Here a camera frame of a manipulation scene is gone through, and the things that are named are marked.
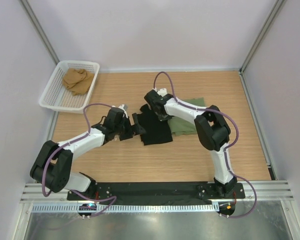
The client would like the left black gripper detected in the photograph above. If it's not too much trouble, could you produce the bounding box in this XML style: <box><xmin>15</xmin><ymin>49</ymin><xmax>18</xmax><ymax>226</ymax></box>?
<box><xmin>114</xmin><ymin>113</ymin><xmax>146</xmax><ymax>141</ymax></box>

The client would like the black tank top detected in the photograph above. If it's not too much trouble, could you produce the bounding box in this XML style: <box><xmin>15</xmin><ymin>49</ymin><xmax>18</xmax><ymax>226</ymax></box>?
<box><xmin>137</xmin><ymin>104</ymin><xmax>173</xmax><ymax>146</ymax></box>

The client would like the green tank top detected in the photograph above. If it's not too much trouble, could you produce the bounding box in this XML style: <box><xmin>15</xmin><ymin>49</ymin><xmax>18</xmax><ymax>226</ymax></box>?
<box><xmin>168</xmin><ymin>97</ymin><xmax>206</xmax><ymax>137</ymax></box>

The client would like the white plastic basket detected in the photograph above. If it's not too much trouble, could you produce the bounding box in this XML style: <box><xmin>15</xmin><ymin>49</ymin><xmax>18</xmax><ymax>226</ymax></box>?
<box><xmin>38</xmin><ymin>60</ymin><xmax>100</xmax><ymax>114</ymax></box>

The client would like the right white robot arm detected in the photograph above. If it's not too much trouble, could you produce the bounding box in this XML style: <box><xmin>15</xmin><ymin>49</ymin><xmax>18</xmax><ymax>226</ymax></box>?
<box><xmin>144</xmin><ymin>88</ymin><xmax>237</xmax><ymax>198</ymax></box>

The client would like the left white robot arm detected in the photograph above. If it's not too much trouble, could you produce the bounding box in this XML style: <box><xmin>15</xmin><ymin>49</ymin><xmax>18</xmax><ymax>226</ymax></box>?
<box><xmin>30</xmin><ymin>107</ymin><xmax>146</xmax><ymax>200</ymax></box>

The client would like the orange garment in basket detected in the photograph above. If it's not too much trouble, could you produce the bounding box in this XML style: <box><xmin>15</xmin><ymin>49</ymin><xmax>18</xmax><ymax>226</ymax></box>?
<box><xmin>62</xmin><ymin>68</ymin><xmax>95</xmax><ymax>96</ymax></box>

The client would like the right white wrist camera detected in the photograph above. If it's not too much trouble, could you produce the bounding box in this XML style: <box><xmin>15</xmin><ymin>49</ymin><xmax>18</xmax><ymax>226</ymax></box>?
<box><xmin>153</xmin><ymin>88</ymin><xmax>168</xmax><ymax>97</ymax></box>

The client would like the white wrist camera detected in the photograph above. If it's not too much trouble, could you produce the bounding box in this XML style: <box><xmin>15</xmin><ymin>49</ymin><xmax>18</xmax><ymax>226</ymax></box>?
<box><xmin>117</xmin><ymin>104</ymin><xmax>129</xmax><ymax>119</ymax></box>
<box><xmin>153</xmin><ymin>88</ymin><xmax>168</xmax><ymax>97</ymax></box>

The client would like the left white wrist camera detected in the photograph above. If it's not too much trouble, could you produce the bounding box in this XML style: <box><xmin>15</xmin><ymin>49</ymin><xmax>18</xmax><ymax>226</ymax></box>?
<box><xmin>117</xmin><ymin>104</ymin><xmax>129</xmax><ymax>119</ymax></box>

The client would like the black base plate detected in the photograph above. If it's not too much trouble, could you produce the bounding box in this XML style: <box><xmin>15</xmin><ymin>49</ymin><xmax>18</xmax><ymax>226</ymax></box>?
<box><xmin>80</xmin><ymin>181</ymin><xmax>246</xmax><ymax>200</ymax></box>

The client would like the slotted grey cable duct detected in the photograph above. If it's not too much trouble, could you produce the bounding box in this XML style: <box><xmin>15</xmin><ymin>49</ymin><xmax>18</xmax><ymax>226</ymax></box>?
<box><xmin>31</xmin><ymin>201</ymin><xmax>219</xmax><ymax>213</ymax></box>

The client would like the aluminium frame rail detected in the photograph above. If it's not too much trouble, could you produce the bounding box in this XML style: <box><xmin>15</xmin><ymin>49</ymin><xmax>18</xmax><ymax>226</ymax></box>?
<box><xmin>20</xmin><ymin>181</ymin><xmax>295</xmax><ymax>204</ymax></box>

